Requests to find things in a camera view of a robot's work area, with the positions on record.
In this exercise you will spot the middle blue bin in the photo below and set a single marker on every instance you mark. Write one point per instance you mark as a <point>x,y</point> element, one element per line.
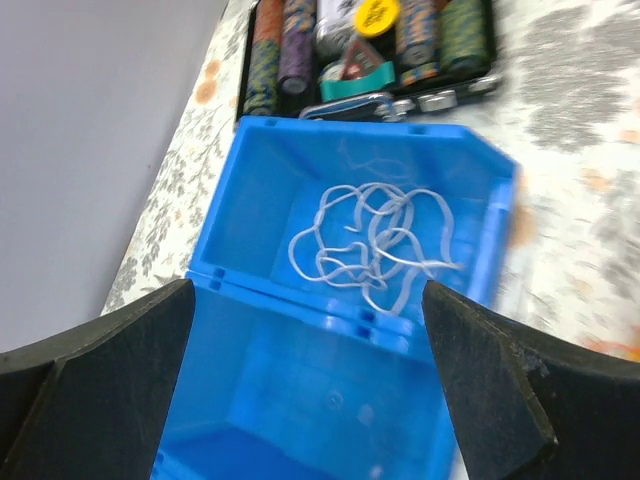
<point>263,395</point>

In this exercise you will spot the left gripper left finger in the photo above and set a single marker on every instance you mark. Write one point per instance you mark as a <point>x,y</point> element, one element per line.
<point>91,402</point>

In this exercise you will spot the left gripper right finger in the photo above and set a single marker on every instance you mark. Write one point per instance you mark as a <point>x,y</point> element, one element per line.
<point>527,405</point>

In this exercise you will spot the black poker chip case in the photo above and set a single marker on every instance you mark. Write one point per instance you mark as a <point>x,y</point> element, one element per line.
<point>304,59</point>

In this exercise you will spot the floral table mat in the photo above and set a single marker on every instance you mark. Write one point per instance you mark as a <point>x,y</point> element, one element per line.
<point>568,112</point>

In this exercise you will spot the right blue bin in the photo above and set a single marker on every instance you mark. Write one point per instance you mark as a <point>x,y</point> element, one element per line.
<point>352,219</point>

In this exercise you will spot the yellow dealer chip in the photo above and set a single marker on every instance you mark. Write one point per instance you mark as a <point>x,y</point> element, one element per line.
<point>375,17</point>

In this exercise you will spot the blue bin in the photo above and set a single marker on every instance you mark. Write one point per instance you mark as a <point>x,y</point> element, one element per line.
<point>263,395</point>
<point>352,219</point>

